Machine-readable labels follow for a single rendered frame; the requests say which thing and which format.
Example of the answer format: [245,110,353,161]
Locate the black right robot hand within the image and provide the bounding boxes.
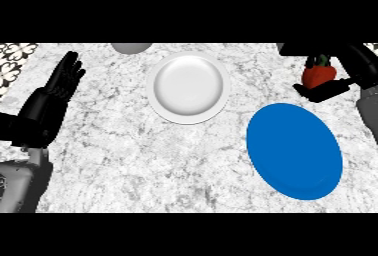
[276,42,378,104]

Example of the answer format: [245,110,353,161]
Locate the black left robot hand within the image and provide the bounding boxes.
[0,50,87,149]

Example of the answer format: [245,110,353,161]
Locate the red bell pepper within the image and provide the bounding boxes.
[301,54,338,90]

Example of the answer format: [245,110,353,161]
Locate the blue plate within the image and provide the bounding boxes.
[245,102,344,201]

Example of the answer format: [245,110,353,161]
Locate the white plate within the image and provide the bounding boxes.
[145,50,232,126]

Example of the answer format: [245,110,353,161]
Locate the grey rounded object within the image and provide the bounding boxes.
[109,42,154,55]

